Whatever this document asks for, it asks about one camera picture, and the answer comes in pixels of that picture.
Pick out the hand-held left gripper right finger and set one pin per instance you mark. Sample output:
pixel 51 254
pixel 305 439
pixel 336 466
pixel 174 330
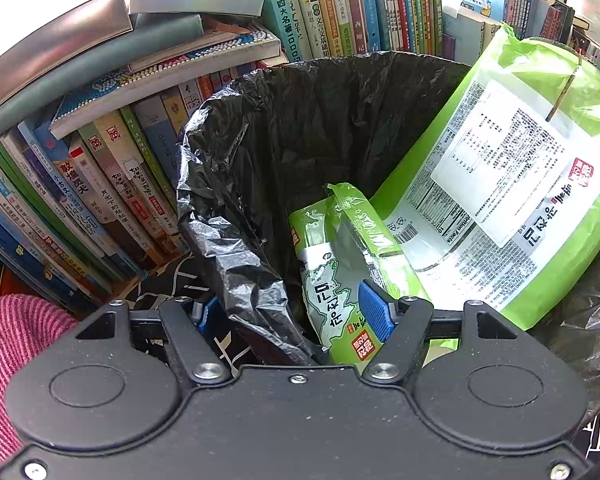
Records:
pixel 375 310

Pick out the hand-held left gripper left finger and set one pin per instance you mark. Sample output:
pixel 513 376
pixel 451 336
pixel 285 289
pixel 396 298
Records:
pixel 209 315

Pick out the small green seaweed packet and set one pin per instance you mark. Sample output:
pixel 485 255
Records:
pixel 330 270

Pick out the large green snack packet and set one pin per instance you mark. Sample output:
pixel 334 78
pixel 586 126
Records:
pixel 505 185

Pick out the black trash bag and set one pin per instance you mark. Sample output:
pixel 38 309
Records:
pixel 305 125

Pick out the short row of leaning books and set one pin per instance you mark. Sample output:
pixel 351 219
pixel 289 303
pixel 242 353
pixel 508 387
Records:
pixel 80 200

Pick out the long row of upright books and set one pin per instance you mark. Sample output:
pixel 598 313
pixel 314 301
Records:
pixel 355 15

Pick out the pink knitted garment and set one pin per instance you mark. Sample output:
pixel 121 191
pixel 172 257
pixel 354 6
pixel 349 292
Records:
pixel 10 360

